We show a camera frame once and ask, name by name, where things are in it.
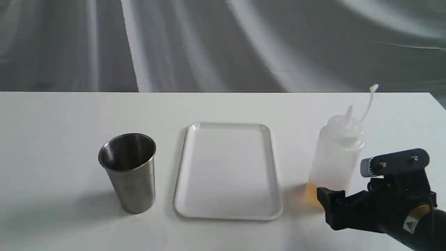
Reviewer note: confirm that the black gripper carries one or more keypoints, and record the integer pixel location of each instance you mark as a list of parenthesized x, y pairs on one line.
[(403, 191)]

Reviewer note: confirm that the translucent squeeze bottle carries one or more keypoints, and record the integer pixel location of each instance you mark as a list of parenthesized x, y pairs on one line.
[(337, 152)]

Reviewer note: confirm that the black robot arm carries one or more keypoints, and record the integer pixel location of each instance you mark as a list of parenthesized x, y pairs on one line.
[(422, 239)]

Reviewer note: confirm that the stainless steel cup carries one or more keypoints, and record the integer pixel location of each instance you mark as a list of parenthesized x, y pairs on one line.
[(129, 162)]

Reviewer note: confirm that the white plastic tray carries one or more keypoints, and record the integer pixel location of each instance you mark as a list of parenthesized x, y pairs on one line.
[(227, 171)]

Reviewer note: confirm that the grey fabric backdrop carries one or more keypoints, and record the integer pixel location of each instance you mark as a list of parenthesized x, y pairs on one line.
[(223, 46)]

